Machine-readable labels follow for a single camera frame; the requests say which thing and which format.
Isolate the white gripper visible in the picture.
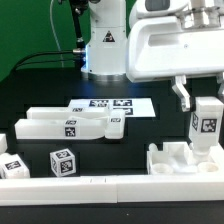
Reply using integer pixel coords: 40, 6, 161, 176
126, 0, 224, 112

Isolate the white chair seat block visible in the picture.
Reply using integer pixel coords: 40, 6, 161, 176
146, 142, 221, 175

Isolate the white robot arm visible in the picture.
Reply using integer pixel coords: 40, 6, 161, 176
82, 0, 224, 111

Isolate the white tagged sheet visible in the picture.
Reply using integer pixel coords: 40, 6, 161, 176
69, 98, 156, 117

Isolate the white tagged cube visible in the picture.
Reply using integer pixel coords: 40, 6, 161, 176
50, 148, 76, 177

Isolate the white block left edge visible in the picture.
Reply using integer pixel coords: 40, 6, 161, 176
0, 134, 7, 154

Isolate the white tagged block lower left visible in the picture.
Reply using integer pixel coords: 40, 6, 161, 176
0, 153, 30, 179

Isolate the white right rail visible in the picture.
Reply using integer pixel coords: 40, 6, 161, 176
213, 145, 224, 173

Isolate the white rail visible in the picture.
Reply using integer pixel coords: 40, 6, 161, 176
0, 174, 224, 206
213, 145, 224, 173

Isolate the white front rail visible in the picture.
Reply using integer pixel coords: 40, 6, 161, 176
0, 174, 224, 206

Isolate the black cable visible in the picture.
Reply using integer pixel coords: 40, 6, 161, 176
9, 48, 84, 75

